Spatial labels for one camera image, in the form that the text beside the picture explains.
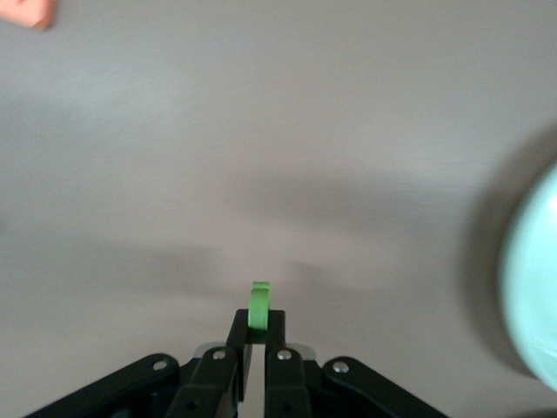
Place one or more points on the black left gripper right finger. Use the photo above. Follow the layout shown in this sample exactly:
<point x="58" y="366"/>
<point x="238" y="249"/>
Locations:
<point x="283" y="383"/>

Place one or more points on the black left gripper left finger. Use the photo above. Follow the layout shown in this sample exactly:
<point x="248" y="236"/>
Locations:
<point x="213" y="383"/>

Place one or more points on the green foam letter P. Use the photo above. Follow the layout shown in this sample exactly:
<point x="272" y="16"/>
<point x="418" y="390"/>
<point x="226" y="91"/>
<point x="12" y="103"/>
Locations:
<point x="259" y="309"/>

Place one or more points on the brown table cover sheet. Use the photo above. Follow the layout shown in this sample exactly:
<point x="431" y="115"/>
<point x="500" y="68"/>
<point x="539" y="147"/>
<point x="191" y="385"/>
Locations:
<point x="261" y="130"/>

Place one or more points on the green round plate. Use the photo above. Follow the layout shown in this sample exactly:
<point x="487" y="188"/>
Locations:
<point x="537" y="283"/>

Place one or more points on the orange foam letter E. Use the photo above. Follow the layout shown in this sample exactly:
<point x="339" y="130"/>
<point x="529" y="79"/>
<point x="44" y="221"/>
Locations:
<point x="26" y="11"/>

